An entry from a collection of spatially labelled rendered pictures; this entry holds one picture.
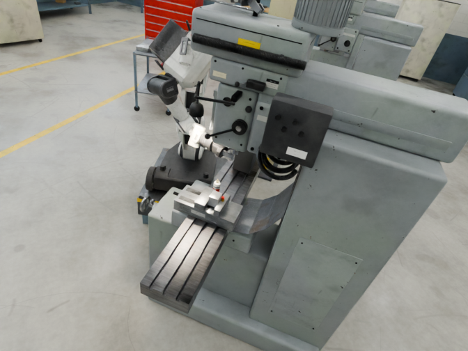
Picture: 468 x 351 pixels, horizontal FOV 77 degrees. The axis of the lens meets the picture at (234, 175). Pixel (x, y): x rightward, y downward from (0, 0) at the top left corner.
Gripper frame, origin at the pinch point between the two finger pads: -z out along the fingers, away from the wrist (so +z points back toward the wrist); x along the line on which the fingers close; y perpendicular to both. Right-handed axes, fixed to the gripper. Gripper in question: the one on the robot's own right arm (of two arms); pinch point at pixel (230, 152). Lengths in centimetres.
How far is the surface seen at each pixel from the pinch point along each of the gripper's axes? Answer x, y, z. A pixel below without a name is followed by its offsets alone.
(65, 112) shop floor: 82, 127, 307
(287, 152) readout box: -29, -33, -38
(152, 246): -25, 82, 33
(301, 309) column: -7, 71, -69
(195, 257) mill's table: -44, 31, -15
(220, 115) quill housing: -10.9, -24.1, 3.0
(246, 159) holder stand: 30.1, 21.5, 4.1
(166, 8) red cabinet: 368, 31, 400
